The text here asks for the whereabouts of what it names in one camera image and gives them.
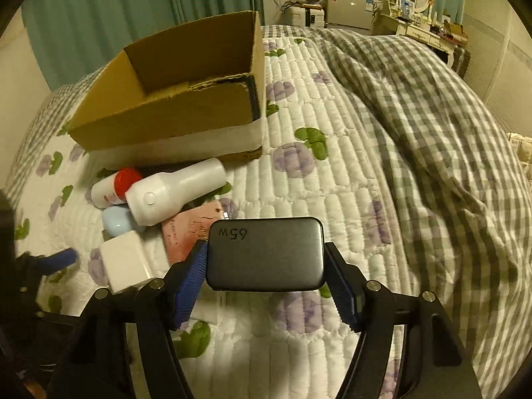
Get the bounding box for light blue round case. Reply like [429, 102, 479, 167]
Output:
[102, 204, 145, 238]

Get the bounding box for red capped white bottle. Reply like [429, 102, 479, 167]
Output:
[90, 169, 142, 209]

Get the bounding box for white suitcase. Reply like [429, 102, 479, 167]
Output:
[281, 5, 326, 28]

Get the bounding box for grey checked duvet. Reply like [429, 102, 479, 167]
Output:
[3, 24, 532, 399]

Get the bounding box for white wardrobe sliding doors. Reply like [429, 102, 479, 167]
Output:
[464, 0, 531, 136]

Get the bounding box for cream quilted cushion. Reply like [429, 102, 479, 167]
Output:
[507, 132, 532, 165]

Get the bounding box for pink booklet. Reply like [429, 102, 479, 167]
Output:
[161, 201, 224, 265]

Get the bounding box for brown cardboard box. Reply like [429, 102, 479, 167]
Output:
[68, 11, 266, 169]

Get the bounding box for white cube charger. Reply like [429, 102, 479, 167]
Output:
[99, 231, 154, 294]

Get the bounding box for white dressing table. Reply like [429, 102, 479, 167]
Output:
[371, 12, 471, 77]

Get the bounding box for grey mini fridge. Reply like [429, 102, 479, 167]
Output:
[326, 0, 374, 32]

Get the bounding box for white plastic bottle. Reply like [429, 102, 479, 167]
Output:
[125, 159, 226, 226]

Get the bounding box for teal curtain left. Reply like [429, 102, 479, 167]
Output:
[22, 0, 263, 89]

